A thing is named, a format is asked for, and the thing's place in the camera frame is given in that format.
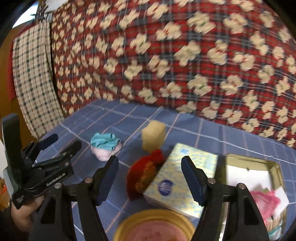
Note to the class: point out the yellow patterned tissue pack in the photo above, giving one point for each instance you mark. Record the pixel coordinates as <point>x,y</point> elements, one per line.
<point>169,188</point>

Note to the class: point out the pink white small towel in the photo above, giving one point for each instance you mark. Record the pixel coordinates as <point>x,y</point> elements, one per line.
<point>267,202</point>

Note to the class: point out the window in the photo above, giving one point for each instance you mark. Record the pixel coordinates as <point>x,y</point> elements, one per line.
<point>27,15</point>

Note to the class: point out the red gold fabric pouch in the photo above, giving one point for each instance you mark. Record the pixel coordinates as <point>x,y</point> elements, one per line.
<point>142,173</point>

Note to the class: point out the green checked cream cloth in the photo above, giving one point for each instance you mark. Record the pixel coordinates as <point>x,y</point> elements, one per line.
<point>33,80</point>

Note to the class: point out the teal blue small cloth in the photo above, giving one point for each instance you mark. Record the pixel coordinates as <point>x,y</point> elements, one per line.
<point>106,141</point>

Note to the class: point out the white cloth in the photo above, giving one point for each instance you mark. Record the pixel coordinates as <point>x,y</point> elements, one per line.
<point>104,155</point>

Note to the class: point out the yellow sponge block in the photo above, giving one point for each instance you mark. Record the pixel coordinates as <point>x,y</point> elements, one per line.
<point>153,136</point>

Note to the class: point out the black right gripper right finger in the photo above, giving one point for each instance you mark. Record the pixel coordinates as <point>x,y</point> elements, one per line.
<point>229,212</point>

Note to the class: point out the person's left hand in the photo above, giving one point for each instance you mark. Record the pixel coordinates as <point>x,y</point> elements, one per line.
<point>22,216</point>

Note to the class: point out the gold round tin lid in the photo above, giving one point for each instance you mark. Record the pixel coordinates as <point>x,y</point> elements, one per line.
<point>155,224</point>

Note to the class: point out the blue plaid bed sheet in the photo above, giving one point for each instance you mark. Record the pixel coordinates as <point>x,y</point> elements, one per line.
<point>126,121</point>

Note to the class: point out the red plaid bear quilt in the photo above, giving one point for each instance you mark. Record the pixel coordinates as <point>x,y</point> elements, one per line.
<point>232,62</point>

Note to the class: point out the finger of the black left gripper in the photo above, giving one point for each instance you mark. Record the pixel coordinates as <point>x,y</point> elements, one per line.
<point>45,143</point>
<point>65,155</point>

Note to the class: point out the cotton swab plastic pack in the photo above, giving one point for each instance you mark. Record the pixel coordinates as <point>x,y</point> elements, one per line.
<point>274,226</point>

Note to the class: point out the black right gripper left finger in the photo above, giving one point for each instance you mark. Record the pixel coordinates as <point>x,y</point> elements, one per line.
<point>54,220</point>

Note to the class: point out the gold rectangular tin box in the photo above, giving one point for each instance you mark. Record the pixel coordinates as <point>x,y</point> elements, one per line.
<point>257,174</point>

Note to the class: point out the wooden door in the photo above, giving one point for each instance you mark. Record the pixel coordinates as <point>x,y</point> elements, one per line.
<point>9,102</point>

